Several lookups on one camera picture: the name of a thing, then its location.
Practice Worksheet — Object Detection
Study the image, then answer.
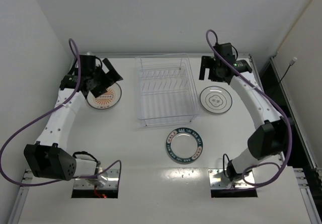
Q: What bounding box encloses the orange sunburst plate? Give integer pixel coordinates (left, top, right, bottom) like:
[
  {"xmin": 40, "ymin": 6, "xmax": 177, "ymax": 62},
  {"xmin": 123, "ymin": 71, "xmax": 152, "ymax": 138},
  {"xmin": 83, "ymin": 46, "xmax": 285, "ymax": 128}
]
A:
[{"xmin": 87, "ymin": 83, "xmax": 122, "ymax": 110}]

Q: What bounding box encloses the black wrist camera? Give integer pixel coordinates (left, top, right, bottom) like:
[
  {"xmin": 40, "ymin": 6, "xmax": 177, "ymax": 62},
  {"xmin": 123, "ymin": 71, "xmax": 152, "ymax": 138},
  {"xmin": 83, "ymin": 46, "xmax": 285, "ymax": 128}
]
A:
[
  {"xmin": 59, "ymin": 74, "xmax": 78, "ymax": 90},
  {"xmin": 233, "ymin": 60, "xmax": 253, "ymax": 73}
]

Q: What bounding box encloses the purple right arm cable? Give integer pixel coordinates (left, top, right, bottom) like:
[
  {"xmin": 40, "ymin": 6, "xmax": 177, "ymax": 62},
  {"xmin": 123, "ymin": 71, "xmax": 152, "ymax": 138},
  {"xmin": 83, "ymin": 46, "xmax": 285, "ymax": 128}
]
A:
[{"xmin": 206, "ymin": 29, "xmax": 294, "ymax": 190}]

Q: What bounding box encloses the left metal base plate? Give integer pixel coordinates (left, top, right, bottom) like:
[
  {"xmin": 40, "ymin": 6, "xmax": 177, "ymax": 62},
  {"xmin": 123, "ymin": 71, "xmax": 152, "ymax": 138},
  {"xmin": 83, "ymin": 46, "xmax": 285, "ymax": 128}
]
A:
[{"xmin": 73, "ymin": 169, "xmax": 120, "ymax": 190}]

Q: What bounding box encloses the metal base plate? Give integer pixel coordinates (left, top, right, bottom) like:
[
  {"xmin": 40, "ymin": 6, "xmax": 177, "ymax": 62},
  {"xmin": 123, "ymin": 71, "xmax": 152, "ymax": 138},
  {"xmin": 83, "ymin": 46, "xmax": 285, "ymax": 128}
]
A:
[
  {"xmin": 73, "ymin": 169, "xmax": 120, "ymax": 190},
  {"xmin": 208, "ymin": 169, "xmax": 253, "ymax": 191}
]

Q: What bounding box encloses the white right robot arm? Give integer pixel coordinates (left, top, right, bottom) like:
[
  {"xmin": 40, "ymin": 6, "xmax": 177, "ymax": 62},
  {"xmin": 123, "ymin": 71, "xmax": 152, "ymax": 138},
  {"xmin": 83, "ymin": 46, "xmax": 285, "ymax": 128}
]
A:
[{"xmin": 199, "ymin": 43, "xmax": 292, "ymax": 187}]

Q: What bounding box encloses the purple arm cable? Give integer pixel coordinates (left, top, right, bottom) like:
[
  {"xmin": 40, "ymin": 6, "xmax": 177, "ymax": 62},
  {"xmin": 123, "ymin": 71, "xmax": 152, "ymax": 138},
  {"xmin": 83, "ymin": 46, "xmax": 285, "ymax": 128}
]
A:
[
  {"xmin": 0, "ymin": 38, "xmax": 122, "ymax": 186},
  {"xmin": 206, "ymin": 29, "xmax": 294, "ymax": 190}
]

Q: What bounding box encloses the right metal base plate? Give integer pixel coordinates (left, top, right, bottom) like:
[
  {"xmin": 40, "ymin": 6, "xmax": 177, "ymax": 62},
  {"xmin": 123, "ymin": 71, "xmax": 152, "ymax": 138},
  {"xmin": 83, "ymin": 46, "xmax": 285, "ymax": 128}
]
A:
[{"xmin": 208, "ymin": 169, "xmax": 253, "ymax": 191}]

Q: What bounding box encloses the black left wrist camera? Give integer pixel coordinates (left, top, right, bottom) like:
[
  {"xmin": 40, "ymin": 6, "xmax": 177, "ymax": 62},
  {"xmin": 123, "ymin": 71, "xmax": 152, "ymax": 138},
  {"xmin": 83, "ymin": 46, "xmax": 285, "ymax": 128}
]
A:
[{"xmin": 59, "ymin": 74, "xmax": 78, "ymax": 90}]

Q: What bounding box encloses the black cable with white plug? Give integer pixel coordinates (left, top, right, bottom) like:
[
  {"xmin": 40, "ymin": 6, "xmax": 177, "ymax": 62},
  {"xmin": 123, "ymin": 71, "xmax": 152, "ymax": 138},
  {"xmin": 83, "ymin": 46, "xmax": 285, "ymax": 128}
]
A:
[{"xmin": 279, "ymin": 56, "xmax": 297, "ymax": 84}]

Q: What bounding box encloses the green rimmed lettered plate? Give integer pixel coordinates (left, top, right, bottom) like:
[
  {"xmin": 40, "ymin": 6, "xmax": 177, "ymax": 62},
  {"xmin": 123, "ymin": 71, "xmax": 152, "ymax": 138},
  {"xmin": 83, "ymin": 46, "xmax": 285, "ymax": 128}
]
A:
[{"xmin": 166, "ymin": 127, "xmax": 204, "ymax": 165}]

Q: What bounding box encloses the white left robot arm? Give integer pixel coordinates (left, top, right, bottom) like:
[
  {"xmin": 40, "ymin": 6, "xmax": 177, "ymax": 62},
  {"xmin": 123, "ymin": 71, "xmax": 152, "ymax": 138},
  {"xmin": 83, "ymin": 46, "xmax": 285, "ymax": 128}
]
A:
[{"xmin": 24, "ymin": 55, "xmax": 122, "ymax": 181}]

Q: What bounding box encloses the white wire dish rack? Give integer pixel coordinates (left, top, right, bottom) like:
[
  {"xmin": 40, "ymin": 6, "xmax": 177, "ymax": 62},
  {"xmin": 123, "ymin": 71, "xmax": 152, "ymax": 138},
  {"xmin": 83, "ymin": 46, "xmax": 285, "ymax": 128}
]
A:
[{"xmin": 135, "ymin": 53, "xmax": 199, "ymax": 127}]

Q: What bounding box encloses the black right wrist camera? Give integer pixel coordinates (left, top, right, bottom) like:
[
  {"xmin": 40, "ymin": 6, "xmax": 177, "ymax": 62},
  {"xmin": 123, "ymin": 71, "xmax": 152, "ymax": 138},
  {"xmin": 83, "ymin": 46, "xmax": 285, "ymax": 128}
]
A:
[{"xmin": 233, "ymin": 60, "xmax": 253, "ymax": 73}]

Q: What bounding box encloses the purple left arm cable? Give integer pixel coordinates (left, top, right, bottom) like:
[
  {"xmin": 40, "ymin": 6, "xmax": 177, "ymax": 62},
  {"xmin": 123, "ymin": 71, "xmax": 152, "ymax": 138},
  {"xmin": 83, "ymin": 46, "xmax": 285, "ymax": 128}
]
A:
[{"xmin": 0, "ymin": 38, "xmax": 122, "ymax": 186}]

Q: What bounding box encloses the white plate with dark rim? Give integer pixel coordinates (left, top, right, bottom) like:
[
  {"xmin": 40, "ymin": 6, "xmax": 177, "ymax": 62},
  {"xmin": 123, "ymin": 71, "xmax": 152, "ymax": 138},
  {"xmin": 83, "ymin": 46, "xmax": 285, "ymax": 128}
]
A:
[{"xmin": 199, "ymin": 86, "xmax": 233, "ymax": 114}]

